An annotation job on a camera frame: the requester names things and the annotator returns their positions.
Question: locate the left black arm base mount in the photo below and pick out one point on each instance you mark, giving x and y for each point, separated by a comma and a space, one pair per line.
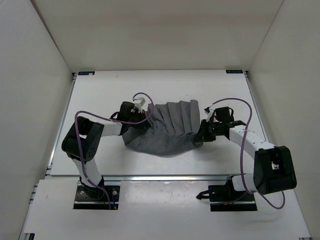
88, 198

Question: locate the left blue corner label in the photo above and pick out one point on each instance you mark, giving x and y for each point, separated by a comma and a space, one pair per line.
86, 73

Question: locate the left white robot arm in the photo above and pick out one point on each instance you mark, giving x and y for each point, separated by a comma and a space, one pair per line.
83, 138

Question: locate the front aluminium table rail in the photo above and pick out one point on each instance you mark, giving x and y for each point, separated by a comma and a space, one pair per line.
166, 178

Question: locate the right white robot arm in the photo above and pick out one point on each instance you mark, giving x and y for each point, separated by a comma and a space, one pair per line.
273, 169

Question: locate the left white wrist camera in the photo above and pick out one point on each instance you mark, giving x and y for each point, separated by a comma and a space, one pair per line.
139, 103

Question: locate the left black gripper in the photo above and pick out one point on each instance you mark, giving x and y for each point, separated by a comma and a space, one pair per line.
143, 125

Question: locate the right blue corner label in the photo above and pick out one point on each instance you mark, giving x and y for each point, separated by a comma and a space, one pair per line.
234, 71

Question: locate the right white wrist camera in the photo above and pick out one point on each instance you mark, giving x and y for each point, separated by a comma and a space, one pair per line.
210, 114

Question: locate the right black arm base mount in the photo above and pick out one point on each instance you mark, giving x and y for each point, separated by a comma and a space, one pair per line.
224, 198

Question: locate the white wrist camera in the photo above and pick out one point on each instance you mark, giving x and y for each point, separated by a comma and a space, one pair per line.
139, 103
210, 114

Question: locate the blue corner label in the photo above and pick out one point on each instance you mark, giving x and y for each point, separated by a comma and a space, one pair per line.
86, 73
234, 71

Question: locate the grey pleated skirt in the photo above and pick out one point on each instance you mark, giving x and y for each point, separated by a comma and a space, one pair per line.
173, 127

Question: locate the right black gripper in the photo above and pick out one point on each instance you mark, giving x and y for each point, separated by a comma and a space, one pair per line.
202, 135

